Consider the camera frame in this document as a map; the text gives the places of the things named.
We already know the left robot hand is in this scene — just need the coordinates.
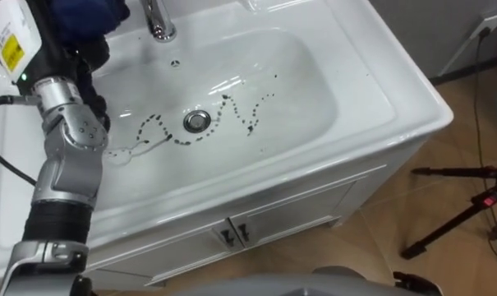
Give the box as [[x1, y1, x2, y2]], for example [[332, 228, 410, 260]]
[[0, 0, 112, 132]]

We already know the dark blue cleaning cloth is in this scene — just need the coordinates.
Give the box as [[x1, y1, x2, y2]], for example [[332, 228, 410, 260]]
[[50, 0, 131, 44]]

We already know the chrome faucet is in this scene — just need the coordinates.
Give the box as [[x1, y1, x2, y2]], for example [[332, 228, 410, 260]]
[[139, 0, 178, 43]]

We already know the chrome sink drain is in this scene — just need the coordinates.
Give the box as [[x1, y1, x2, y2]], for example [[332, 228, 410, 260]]
[[182, 109, 212, 134]]

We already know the white washbasin cabinet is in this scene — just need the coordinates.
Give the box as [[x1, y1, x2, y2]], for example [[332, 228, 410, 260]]
[[0, 0, 454, 291]]

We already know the black tripod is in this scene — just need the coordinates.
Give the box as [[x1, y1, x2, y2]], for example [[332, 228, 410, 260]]
[[399, 165, 497, 261]]

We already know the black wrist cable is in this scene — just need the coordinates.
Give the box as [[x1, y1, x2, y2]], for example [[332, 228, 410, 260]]
[[0, 95, 42, 187]]

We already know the thin black power cable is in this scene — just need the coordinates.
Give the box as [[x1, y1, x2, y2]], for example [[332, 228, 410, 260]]
[[472, 26, 497, 284]]

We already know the white wall socket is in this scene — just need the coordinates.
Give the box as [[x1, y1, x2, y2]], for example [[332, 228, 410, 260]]
[[469, 12, 497, 40]]

